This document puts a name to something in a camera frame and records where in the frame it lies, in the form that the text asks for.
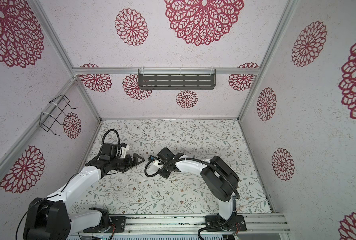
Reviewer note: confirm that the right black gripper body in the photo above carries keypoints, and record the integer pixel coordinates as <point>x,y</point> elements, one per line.
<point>164,172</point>

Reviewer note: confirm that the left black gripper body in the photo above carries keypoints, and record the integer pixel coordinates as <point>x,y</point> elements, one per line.
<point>122,164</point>

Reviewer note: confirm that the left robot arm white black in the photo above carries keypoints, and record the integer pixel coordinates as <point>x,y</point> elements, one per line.
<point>49,219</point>

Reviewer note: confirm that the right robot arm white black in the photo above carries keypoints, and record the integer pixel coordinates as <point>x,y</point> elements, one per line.
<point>218,176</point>

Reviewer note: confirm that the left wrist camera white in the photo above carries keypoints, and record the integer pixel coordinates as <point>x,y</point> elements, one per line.
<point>109,152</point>

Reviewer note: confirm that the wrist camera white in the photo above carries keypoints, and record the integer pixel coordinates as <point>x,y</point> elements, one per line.
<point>156,161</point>
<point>109,152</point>

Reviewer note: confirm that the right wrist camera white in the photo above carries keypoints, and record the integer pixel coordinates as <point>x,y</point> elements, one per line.
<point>156,161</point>

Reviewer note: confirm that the dark grey wall shelf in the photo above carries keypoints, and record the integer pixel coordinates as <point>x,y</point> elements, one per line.
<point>176,80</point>

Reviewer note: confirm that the black wire wall basket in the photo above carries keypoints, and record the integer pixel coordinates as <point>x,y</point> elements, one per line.
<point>51,117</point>

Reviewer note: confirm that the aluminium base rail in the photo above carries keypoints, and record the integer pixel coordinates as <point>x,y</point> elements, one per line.
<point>190,224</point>

